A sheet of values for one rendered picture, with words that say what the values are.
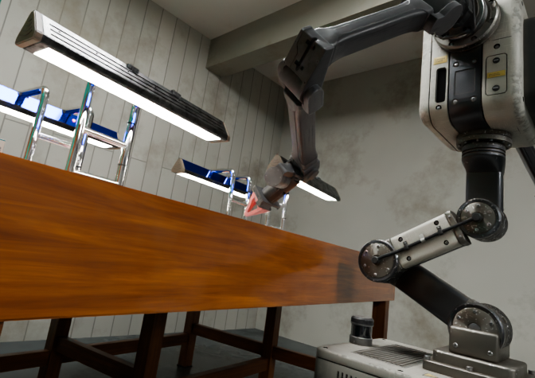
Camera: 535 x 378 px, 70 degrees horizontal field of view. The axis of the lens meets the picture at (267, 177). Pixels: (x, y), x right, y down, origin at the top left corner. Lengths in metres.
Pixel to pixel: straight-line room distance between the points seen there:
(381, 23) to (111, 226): 0.64
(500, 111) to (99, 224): 0.94
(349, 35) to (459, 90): 0.44
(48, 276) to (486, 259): 2.86
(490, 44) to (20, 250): 1.10
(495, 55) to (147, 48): 2.69
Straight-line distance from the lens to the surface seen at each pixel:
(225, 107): 3.74
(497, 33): 1.20
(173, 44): 3.52
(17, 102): 1.48
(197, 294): 0.73
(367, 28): 0.84
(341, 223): 3.57
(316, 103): 0.81
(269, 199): 1.15
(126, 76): 1.00
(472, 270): 3.13
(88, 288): 0.59
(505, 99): 1.11
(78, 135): 1.12
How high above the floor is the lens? 0.69
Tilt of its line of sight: 12 degrees up
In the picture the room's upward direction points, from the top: 8 degrees clockwise
